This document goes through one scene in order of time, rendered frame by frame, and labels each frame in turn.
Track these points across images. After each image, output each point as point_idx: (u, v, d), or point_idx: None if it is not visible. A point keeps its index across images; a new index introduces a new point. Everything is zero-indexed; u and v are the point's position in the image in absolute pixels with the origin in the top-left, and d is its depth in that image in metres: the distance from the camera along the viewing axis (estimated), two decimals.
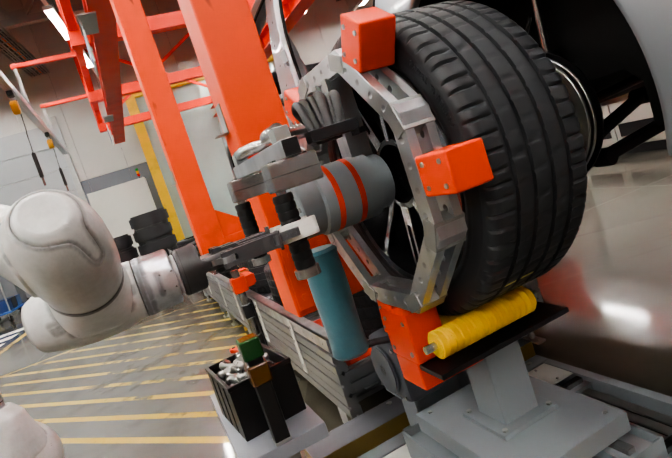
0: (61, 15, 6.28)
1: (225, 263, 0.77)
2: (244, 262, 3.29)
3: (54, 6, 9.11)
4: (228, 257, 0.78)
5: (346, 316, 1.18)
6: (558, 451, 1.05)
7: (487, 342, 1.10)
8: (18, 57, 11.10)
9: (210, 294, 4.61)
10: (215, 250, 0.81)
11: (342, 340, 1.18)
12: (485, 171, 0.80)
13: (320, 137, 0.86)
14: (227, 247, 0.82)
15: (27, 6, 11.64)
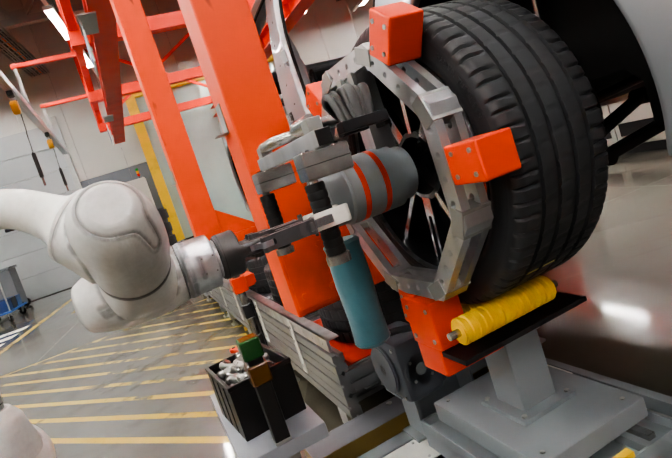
0: (61, 15, 6.28)
1: (264, 248, 0.80)
2: (244, 262, 3.29)
3: (54, 6, 9.11)
4: (267, 242, 0.80)
5: (369, 305, 1.20)
6: (578, 435, 1.08)
7: (508, 329, 1.12)
8: (18, 57, 11.10)
9: (210, 294, 4.61)
10: (253, 236, 0.84)
11: (365, 328, 1.21)
12: (513, 160, 0.83)
13: (352, 128, 0.88)
14: (264, 233, 0.85)
15: (27, 6, 11.64)
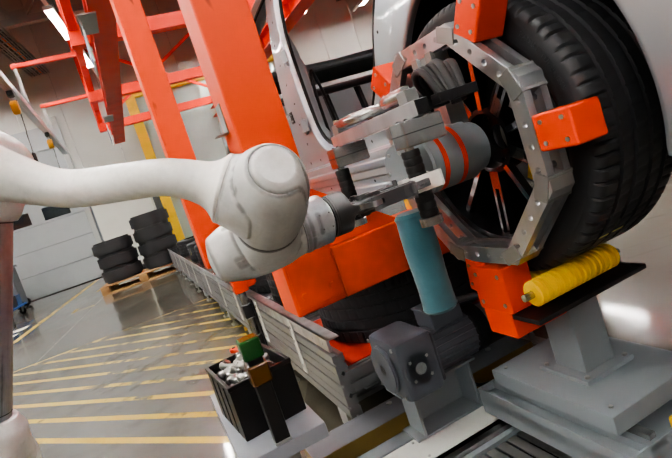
0: (61, 15, 6.28)
1: (375, 206, 0.87)
2: None
3: (54, 6, 9.11)
4: (378, 200, 0.88)
5: (439, 273, 1.28)
6: (643, 391, 1.15)
7: (574, 294, 1.19)
8: (18, 57, 11.10)
9: (210, 294, 4.61)
10: (360, 197, 0.91)
11: (435, 295, 1.28)
12: (601, 126, 0.90)
13: (447, 98, 0.95)
14: (370, 194, 0.92)
15: (27, 6, 11.64)
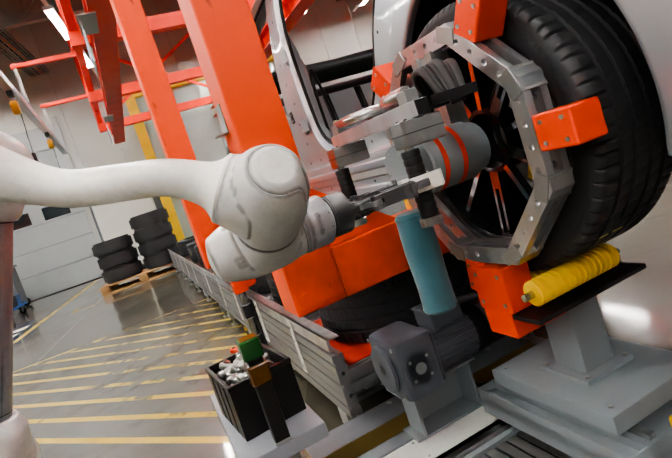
0: (61, 15, 6.28)
1: (375, 206, 0.87)
2: None
3: (54, 6, 9.11)
4: (378, 201, 0.88)
5: (439, 273, 1.28)
6: (643, 391, 1.15)
7: (574, 294, 1.19)
8: (18, 57, 11.10)
9: (210, 294, 4.61)
10: (360, 197, 0.91)
11: (435, 295, 1.28)
12: (601, 126, 0.90)
13: (447, 98, 0.95)
14: (370, 194, 0.92)
15: (27, 6, 11.64)
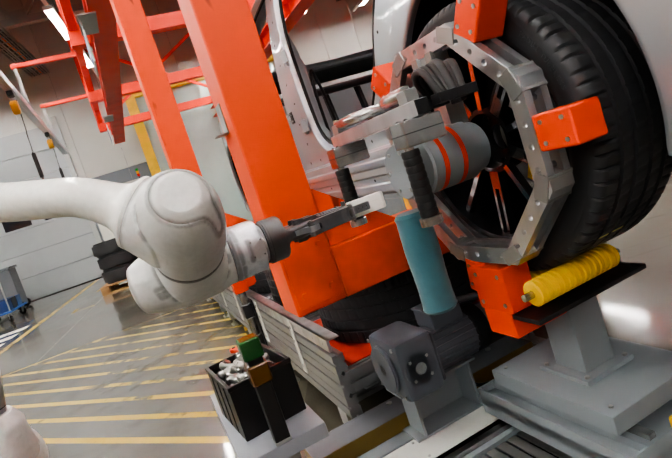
0: (61, 15, 6.28)
1: (313, 231, 0.83)
2: None
3: (54, 6, 9.11)
4: (315, 225, 0.84)
5: (439, 273, 1.28)
6: (643, 391, 1.15)
7: (574, 294, 1.19)
8: (18, 57, 11.10)
9: None
10: (297, 221, 0.87)
11: (435, 295, 1.28)
12: (601, 126, 0.90)
13: (447, 98, 0.95)
14: (308, 218, 0.88)
15: (27, 6, 11.64)
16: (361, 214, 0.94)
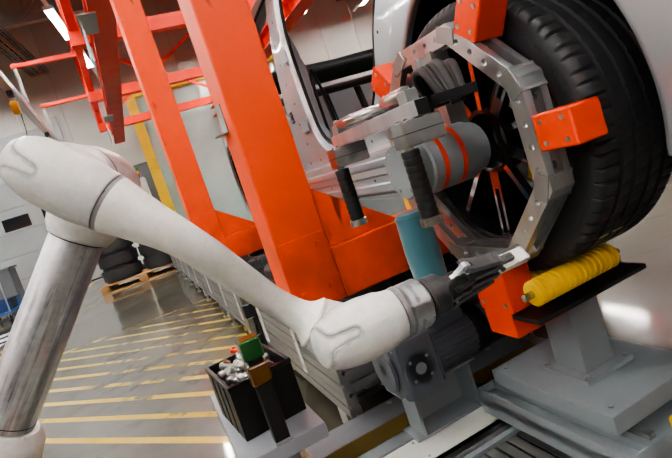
0: (61, 15, 6.28)
1: (464, 265, 0.90)
2: (244, 262, 3.29)
3: (54, 6, 9.11)
4: (465, 262, 0.91)
5: (439, 273, 1.28)
6: (643, 391, 1.15)
7: (574, 294, 1.19)
8: (18, 57, 11.10)
9: (210, 294, 4.61)
10: None
11: None
12: (601, 126, 0.90)
13: (447, 98, 0.95)
14: None
15: (27, 6, 11.64)
16: (510, 269, 0.99)
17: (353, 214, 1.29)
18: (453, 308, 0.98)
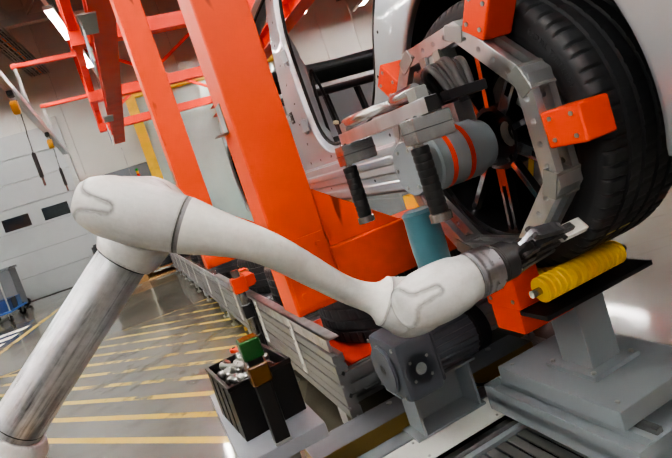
0: (61, 15, 6.28)
1: (533, 232, 0.96)
2: (244, 262, 3.29)
3: (54, 6, 9.11)
4: (533, 229, 0.97)
5: None
6: (650, 386, 1.16)
7: (581, 290, 1.20)
8: (18, 57, 11.10)
9: (210, 294, 4.61)
10: None
11: None
12: (610, 123, 0.91)
13: (457, 95, 0.96)
14: None
15: (27, 6, 11.64)
16: (570, 238, 1.05)
17: (361, 211, 1.29)
18: None
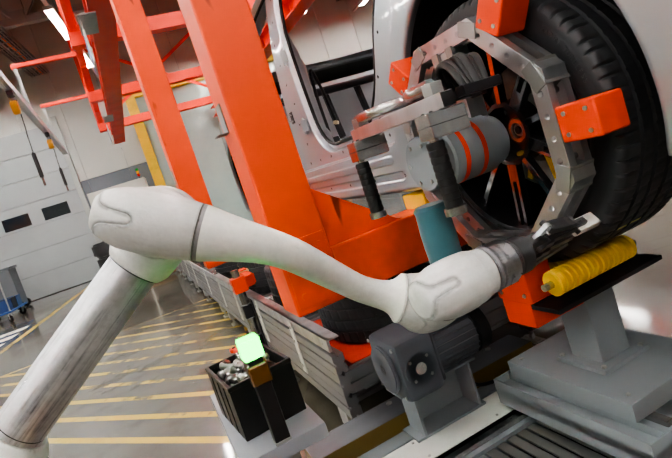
0: (61, 15, 6.28)
1: (547, 226, 0.98)
2: (244, 262, 3.29)
3: (54, 6, 9.11)
4: (547, 223, 0.98)
5: None
6: (660, 379, 1.17)
7: (592, 284, 1.22)
8: (18, 57, 11.10)
9: (210, 294, 4.61)
10: None
11: None
12: (624, 117, 0.92)
13: (472, 90, 0.98)
14: None
15: (27, 6, 11.64)
16: (583, 232, 1.06)
17: (373, 206, 1.31)
18: None
